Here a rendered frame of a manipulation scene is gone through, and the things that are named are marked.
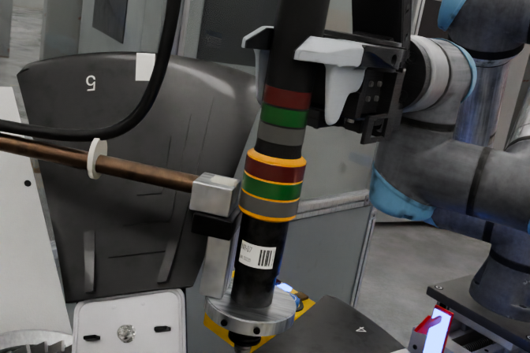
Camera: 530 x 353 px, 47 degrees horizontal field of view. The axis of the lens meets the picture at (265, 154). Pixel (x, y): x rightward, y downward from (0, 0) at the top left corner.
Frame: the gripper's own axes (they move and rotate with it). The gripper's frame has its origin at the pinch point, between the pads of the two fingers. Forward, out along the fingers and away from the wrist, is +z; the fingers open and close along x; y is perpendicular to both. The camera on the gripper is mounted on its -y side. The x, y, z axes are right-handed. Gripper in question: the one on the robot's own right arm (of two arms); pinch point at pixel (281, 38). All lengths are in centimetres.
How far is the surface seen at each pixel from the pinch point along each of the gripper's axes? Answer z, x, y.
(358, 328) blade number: -24.4, -0.6, 30.5
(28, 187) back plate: -6.5, 34.7, 22.4
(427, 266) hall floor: -352, 84, 146
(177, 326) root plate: 2.0, 3.5, 22.4
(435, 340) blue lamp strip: -35.6, -6.3, 33.6
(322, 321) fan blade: -22.1, 2.7, 30.2
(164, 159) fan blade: -3.0, 11.6, 12.1
